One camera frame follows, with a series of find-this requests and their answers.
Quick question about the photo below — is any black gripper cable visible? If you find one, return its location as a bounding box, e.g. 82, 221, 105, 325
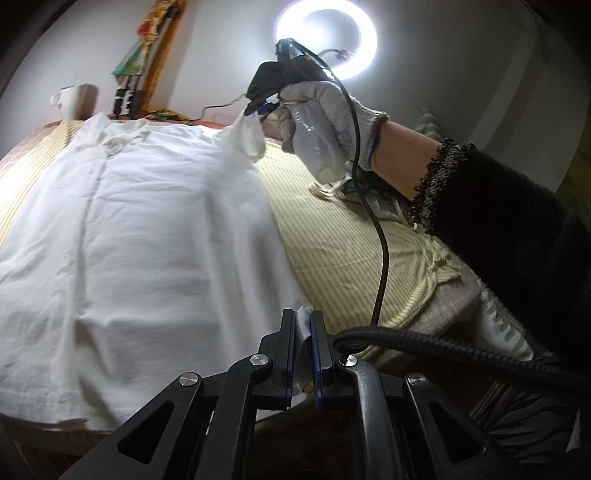
294, 41, 574, 379

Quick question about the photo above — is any colourful floral scarf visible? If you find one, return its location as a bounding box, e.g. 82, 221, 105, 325
111, 0, 176, 85

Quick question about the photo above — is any right gloved hand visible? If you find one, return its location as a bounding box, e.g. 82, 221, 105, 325
277, 81, 389, 183

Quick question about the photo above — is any orange floral sheet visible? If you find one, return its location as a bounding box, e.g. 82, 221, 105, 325
107, 109, 225, 130

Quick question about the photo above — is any folded silver tripod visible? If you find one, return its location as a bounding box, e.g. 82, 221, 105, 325
113, 0, 180, 116

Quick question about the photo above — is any white mug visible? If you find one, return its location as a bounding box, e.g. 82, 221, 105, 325
50, 84, 98, 121

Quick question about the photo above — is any pink checked bedspread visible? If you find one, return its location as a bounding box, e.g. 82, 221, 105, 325
407, 255, 481, 336

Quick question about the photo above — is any yellow striped cloth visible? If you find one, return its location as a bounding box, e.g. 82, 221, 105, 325
0, 118, 463, 361

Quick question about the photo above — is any white t-shirt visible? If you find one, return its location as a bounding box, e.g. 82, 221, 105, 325
1, 114, 308, 431

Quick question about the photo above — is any orange patterned fabric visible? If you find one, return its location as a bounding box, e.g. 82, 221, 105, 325
139, 0, 187, 115

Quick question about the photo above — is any right forearm black sleeve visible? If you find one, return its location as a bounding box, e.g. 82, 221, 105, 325
372, 120, 591, 370

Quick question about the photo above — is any ring light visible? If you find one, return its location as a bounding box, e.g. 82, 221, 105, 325
273, 1, 378, 80

